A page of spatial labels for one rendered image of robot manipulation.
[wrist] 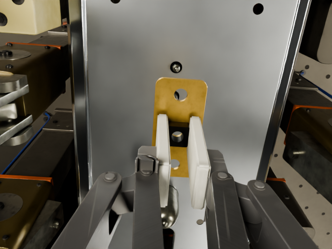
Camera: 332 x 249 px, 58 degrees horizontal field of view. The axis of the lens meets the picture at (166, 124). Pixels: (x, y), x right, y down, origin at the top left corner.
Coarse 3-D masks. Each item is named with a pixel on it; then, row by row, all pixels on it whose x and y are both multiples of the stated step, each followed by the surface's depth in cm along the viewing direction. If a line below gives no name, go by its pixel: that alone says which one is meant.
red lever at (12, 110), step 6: (12, 102) 24; (0, 108) 24; (6, 108) 24; (12, 108) 24; (0, 114) 24; (6, 114) 24; (12, 114) 24; (0, 120) 24; (6, 120) 24; (12, 120) 25
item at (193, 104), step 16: (160, 80) 22; (176, 80) 22; (192, 80) 22; (160, 96) 22; (192, 96) 22; (160, 112) 23; (176, 112) 23; (192, 112) 23; (176, 128) 22; (176, 144) 23; (176, 176) 25
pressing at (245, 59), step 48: (96, 0) 27; (144, 0) 27; (192, 0) 27; (240, 0) 27; (288, 0) 27; (96, 48) 29; (144, 48) 29; (192, 48) 29; (240, 48) 29; (288, 48) 29; (96, 96) 31; (144, 96) 31; (240, 96) 31; (96, 144) 33; (144, 144) 33; (240, 144) 33; (192, 240) 39
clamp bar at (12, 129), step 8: (24, 88) 25; (0, 96) 22; (8, 96) 23; (16, 96) 24; (0, 104) 22; (16, 120) 25; (24, 120) 26; (32, 120) 27; (0, 128) 24; (8, 128) 24; (16, 128) 25; (0, 136) 23; (8, 136) 24; (0, 144) 23
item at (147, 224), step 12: (144, 156) 16; (144, 168) 16; (156, 168) 16; (144, 180) 15; (156, 180) 15; (144, 192) 14; (156, 192) 14; (144, 204) 13; (156, 204) 13; (144, 216) 13; (156, 216) 13; (144, 228) 12; (156, 228) 12; (132, 240) 11; (144, 240) 12; (156, 240) 12
